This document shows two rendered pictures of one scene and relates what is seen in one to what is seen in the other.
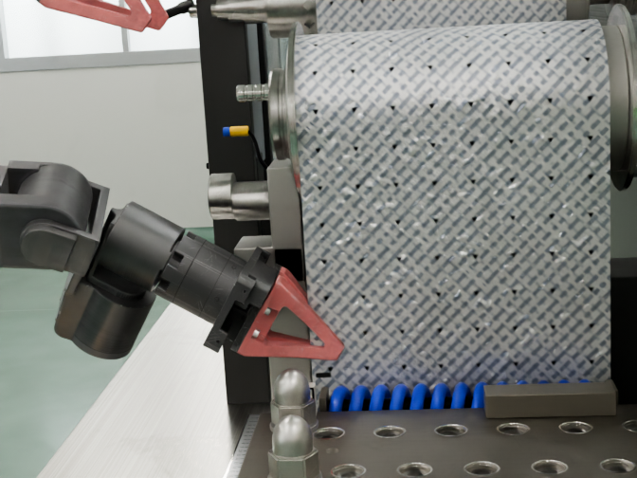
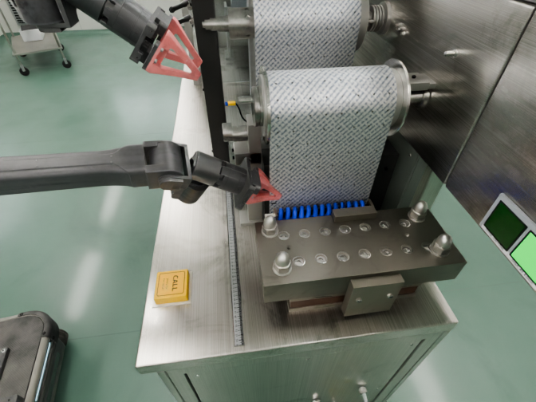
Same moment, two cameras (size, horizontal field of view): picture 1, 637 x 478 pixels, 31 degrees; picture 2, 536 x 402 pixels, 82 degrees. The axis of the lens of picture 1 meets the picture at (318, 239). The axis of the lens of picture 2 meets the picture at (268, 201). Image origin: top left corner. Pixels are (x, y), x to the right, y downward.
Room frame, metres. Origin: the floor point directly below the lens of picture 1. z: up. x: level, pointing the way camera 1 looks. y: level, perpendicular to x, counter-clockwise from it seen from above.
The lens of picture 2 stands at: (0.37, 0.13, 1.53)
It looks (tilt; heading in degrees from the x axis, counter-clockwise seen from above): 43 degrees down; 347
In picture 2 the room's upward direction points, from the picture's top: straight up
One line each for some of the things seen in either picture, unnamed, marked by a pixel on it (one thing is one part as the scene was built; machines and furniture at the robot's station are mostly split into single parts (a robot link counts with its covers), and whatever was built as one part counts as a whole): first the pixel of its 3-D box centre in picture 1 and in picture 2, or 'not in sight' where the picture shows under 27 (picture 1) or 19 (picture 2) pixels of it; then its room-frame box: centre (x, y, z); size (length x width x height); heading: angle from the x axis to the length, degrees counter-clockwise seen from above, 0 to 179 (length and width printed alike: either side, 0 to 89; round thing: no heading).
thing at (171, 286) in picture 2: not in sight; (172, 285); (0.79, 0.25, 0.91); 0.07 x 0.07 x 0.02; 85
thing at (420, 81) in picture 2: not in sight; (415, 80); (0.90, -0.29, 1.28); 0.06 x 0.05 x 0.02; 85
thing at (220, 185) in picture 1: (223, 196); (227, 132); (0.97, 0.08, 1.18); 0.04 x 0.02 x 0.04; 175
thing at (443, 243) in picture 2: not in sight; (443, 242); (0.67, -0.29, 1.05); 0.04 x 0.04 x 0.04
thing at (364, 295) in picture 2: not in sight; (371, 297); (0.64, -0.15, 0.96); 0.10 x 0.03 x 0.11; 85
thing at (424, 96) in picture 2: not in sight; (407, 96); (0.90, -0.28, 1.25); 0.07 x 0.04 x 0.04; 85
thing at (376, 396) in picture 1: (466, 404); (323, 210); (0.83, -0.11, 1.03); 0.21 x 0.04 x 0.03; 85
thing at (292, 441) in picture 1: (292, 448); (282, 261); (0.70, 0.02, 1.05); 0.04 x 0.04 x 0.04
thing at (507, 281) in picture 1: (457, 299); (323, 178); (0.86, -0.11, 1.10); 0.23 x 0.01 x 0.18; 85
